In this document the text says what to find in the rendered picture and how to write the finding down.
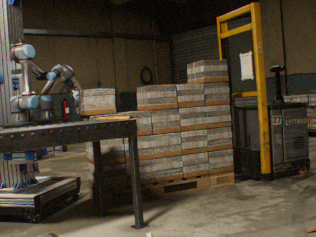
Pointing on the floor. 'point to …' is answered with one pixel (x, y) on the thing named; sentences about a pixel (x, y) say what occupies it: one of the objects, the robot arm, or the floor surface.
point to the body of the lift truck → (279, 135)
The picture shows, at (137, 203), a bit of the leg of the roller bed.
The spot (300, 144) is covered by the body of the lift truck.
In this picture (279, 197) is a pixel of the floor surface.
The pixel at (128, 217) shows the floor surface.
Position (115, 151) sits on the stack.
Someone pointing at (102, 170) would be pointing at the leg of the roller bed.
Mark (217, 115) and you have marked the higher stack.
